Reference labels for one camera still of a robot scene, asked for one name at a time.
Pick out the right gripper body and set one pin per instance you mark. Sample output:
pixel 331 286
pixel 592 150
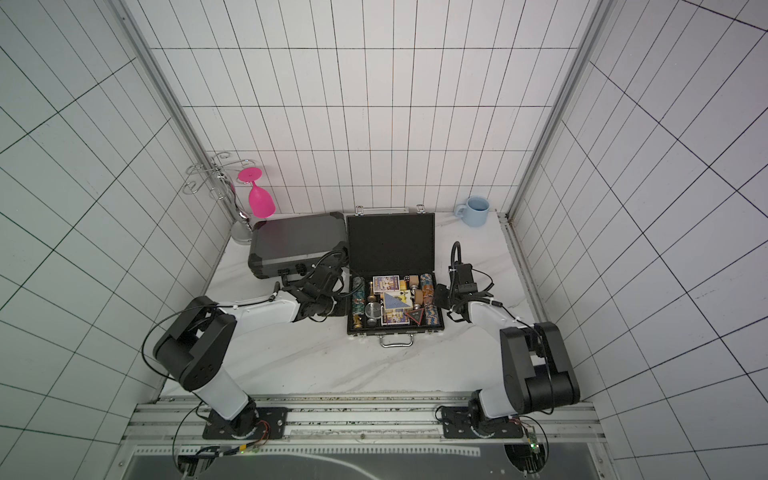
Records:
pixel 450 297

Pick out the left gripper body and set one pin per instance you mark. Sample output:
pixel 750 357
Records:
pixel 327 306

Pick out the black poker case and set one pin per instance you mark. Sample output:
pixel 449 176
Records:
pixel 392 267
pixel 288 248

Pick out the silver poker case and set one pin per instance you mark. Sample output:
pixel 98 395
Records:
pixel 362 211

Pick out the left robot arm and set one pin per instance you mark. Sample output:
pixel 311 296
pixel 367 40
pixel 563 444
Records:
pixel 192 350

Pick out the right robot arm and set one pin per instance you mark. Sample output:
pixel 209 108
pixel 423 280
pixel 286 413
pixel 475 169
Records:
pixel 536 371

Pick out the blue round object behind case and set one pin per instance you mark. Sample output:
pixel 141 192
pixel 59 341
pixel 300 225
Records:
pixel 473 212

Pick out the pink hourglass object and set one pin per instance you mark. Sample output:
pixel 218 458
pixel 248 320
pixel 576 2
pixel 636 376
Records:
pixel 259 199

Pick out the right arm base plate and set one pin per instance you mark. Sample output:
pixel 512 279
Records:
pixel 469 423

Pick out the chrome wire wall rack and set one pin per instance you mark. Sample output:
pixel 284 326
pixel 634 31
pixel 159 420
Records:
pixel 217 176

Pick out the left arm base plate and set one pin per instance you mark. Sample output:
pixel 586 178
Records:
pixel 250 425

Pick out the aluminium mounting rail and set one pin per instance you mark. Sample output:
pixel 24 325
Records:
pixel 325 419

